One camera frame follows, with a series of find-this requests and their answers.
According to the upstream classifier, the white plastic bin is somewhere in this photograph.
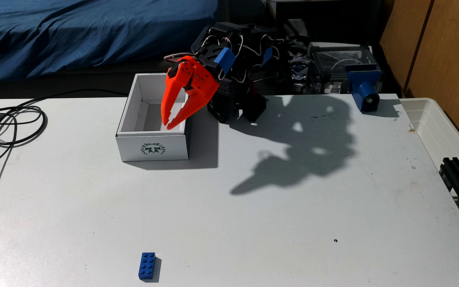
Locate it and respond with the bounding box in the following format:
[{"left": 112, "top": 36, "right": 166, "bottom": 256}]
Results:
[{"left": 399, "top": 98, "right": 459, "bottom": 188}]

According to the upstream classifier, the blue printed clamp mount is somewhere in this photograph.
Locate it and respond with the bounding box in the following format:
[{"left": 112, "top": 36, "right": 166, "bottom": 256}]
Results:
[{"left": 345, "top": 66, "right": 383, "bottom": 114}]

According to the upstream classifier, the brown wooden cabinet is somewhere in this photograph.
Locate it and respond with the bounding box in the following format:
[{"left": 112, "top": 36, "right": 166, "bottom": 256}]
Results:
[{"left": 379, "top": 0, "right": 459, "bottom": 164}]

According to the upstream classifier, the blue bed blanket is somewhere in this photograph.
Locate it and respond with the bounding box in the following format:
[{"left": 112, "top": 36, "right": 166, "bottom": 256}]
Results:
[{"left": 0, "top": 0, "right": 219, "bottom": 86}]

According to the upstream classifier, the clear-walled black enclosure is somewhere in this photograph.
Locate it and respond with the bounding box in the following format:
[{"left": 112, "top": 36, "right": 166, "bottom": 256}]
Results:
[{"left": 306, "top": 42, "right": 384, "bottom": 95}]

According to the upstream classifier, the black cable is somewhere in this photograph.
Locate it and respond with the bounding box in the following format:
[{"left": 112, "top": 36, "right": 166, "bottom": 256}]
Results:
[{"left": 0, "top": 88, "right": 130, "bottom": 232}]

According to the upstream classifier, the grey bed base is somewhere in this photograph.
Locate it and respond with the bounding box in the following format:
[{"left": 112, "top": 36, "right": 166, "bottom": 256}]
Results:
[{"left": 0, "top": 53, "right": 219, "bottom": 99}]

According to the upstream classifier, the blue toy brick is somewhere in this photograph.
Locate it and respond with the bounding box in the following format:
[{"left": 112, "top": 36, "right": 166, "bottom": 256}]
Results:
[{"left": 138, "top": 252, "right": 157, "bottom": 280}]

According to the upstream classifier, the white cardboard box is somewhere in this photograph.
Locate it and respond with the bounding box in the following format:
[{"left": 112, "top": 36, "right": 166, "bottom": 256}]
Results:
[{"left": 116, "top": 73, "right": 193, "bottom": 162}]

